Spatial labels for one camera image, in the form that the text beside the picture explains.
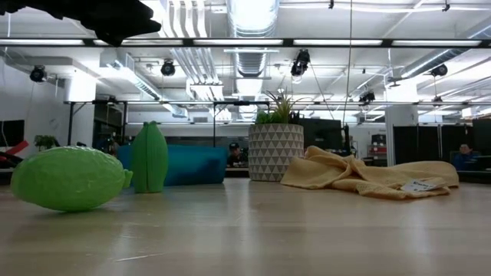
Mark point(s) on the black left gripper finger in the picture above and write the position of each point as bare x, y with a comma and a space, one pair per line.
122, 30
132, 10

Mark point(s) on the green toy corn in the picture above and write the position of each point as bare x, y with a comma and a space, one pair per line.
149, 161

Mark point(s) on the blue plastic tupperware container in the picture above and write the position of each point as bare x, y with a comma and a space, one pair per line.
192, 165

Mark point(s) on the black ceiling spotlight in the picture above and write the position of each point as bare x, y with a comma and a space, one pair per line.
300, 63
37, 73
439, 70
167, 68
367, 96

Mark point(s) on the small background green plant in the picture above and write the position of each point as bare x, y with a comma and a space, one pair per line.
46, 142

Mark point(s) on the red strip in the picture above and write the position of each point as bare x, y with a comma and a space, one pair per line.
17, 147

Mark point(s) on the light green toy lemon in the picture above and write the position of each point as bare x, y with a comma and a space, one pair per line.
69, 178

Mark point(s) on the succulent in patterned white pot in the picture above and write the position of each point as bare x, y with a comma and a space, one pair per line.
275, 153

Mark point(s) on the black background cabinet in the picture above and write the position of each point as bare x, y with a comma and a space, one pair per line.
322, 134

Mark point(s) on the yellow waffle cloth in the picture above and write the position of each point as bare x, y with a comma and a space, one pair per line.
345, 172

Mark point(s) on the background shelf with red boxes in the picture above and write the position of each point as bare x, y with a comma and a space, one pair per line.
376, 147

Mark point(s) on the black room partition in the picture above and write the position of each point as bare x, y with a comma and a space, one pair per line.
422, 143

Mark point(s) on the white cloth label tag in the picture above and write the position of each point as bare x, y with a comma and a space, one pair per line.
420, 185

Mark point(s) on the dark background monitor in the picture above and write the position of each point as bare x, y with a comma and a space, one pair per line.
482, 136

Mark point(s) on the silver ceiling air duct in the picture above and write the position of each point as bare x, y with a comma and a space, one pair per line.
253, 15

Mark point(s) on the black wall monitor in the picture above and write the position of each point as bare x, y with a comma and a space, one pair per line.
11, 133

